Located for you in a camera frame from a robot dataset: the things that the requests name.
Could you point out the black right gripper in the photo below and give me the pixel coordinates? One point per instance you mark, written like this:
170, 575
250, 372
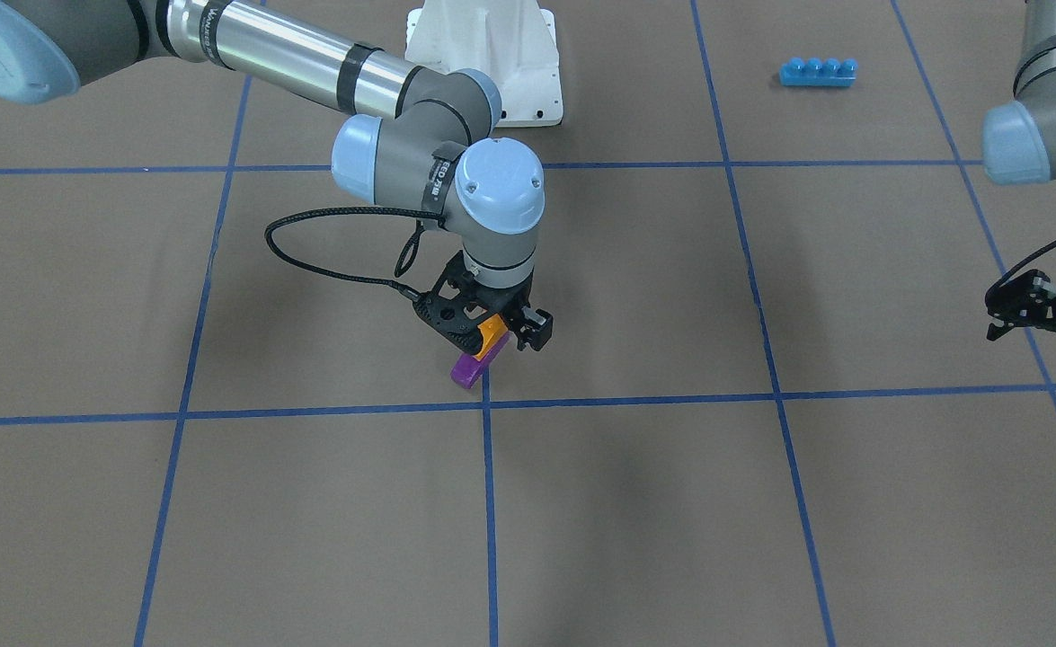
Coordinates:
518, 308

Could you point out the orange trapezoid block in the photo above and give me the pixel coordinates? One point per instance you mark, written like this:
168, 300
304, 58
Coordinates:
495, 332

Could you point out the purple trapezoid block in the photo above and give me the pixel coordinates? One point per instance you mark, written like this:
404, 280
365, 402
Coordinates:
469, 368

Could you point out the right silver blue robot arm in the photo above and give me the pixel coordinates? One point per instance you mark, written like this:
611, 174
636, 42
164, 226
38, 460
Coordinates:
412, 142

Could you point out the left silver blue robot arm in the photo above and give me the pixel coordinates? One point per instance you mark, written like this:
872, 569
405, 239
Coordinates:
1019, 148

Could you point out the long blue four-stud brick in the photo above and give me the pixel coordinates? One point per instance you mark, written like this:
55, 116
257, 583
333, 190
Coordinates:
816, 72

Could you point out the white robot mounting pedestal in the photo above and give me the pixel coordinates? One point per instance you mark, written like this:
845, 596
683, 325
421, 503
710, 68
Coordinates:
514, 43

